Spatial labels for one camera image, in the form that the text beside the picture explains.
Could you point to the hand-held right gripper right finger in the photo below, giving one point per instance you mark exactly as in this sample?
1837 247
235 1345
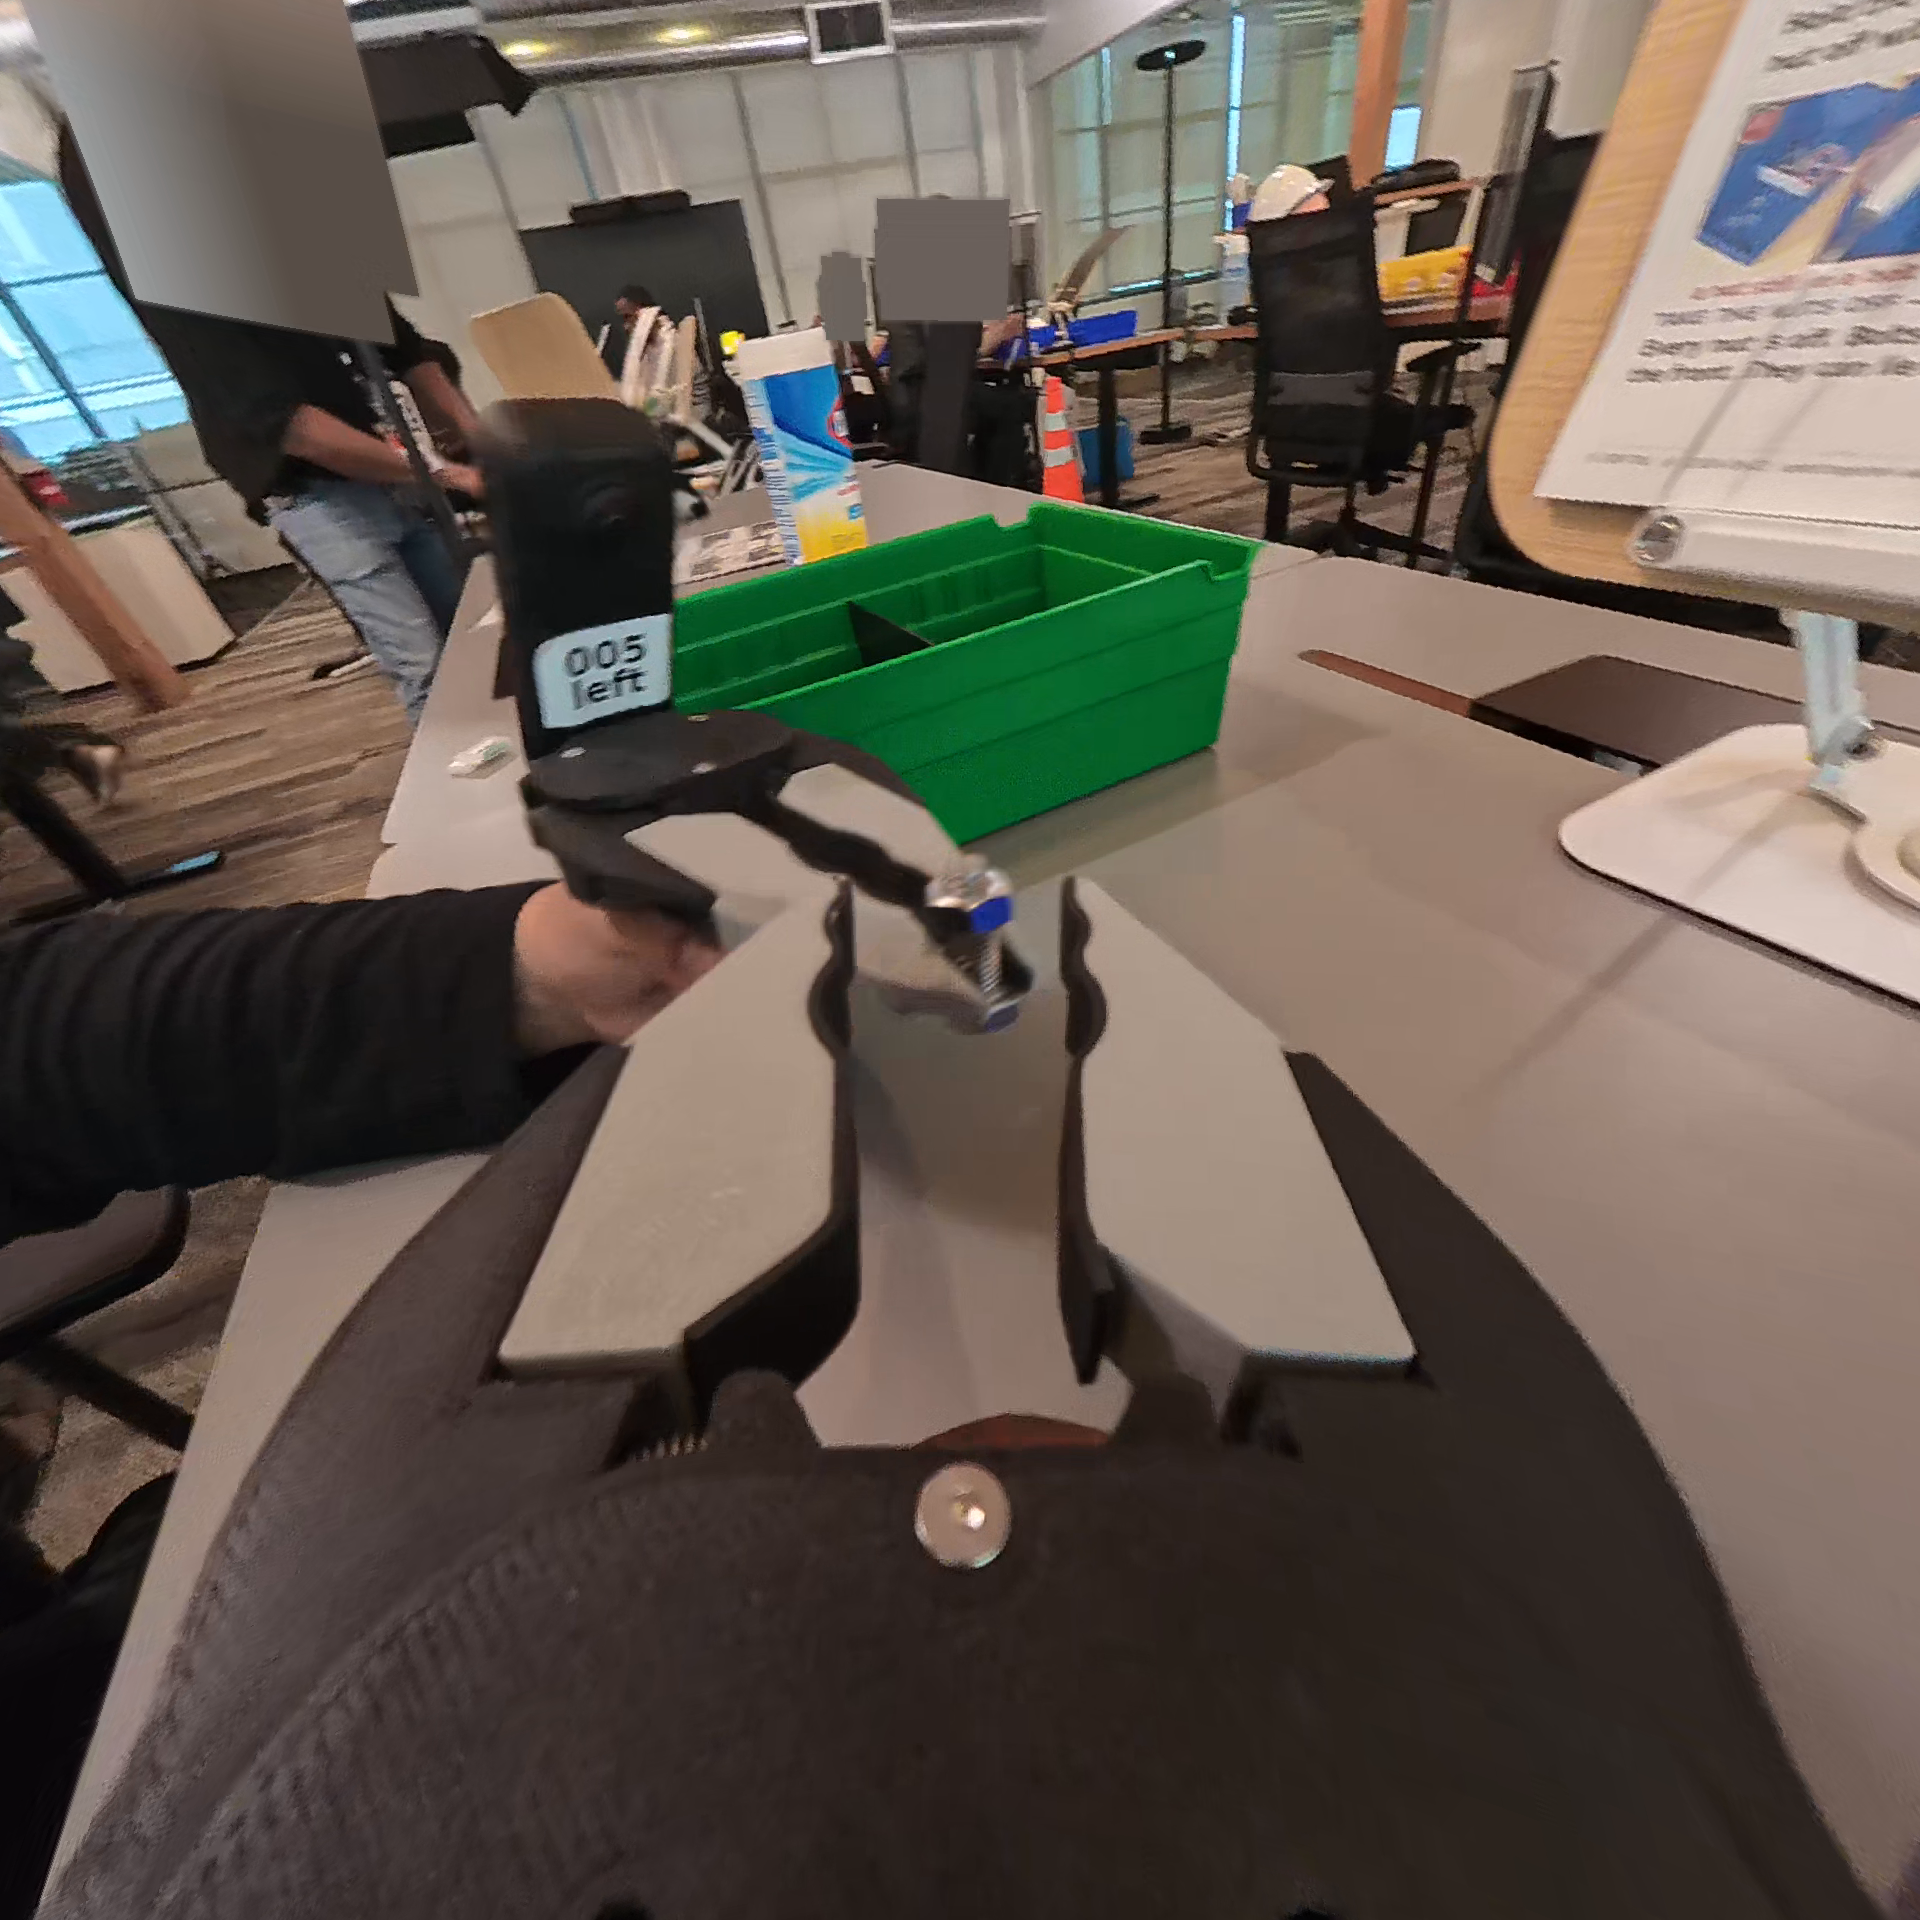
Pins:
1215 1186

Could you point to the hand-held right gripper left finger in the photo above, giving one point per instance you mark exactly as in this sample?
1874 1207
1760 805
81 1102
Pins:
704 1171

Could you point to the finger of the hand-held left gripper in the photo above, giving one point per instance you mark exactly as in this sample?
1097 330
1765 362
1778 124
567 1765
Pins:
819 834
757 885

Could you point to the silver hex bolt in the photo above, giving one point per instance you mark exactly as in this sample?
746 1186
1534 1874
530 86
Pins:
975 954

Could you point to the green plastic bin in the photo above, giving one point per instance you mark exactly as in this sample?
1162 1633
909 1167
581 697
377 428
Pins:
1050 705

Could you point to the person's left forearm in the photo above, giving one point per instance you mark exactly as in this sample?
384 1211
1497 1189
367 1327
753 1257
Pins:
225 1050

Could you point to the person's left hand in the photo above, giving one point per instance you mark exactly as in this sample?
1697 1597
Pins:
579 975

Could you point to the printed paper sheet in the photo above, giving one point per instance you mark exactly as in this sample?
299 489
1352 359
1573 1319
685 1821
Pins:
735 553

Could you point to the small white packet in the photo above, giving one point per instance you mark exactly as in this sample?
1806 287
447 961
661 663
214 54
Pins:
477 757

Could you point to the black bin divider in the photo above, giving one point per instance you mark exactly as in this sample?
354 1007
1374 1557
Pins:
887 630

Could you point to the tan wooden board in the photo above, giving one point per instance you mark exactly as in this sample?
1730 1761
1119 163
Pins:
534 349

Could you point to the disinfecting wipes canister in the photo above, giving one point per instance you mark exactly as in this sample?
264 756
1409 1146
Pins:
803 466

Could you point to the orange traffic cone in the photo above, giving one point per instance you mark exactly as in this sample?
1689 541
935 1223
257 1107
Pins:
1062 452

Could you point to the blue storage tray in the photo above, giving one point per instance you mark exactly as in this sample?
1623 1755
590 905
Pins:
1095 332

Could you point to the dark chair seat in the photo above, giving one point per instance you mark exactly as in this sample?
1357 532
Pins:
75 1260

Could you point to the black office chair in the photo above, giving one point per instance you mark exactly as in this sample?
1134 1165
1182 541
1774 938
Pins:
1320 330

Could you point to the black floor lamp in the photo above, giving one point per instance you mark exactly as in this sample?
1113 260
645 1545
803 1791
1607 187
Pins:
1170 59

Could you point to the white hard hat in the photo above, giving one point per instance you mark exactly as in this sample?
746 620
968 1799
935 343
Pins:
1289 194

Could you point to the yellow storage bin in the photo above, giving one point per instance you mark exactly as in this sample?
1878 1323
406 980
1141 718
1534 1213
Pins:
1423 273

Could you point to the person's dark clothing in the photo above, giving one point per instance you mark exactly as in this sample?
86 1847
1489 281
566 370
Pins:
45 1724

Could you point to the wooden book stand white base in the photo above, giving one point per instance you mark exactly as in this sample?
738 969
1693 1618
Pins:
1589 300

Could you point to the printed instruction sheet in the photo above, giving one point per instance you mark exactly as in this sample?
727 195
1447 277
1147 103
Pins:
1799 375

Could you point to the black wall screen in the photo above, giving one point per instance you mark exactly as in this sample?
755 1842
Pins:
661 277

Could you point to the wooden post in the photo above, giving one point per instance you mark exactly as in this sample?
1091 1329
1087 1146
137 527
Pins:
90 599

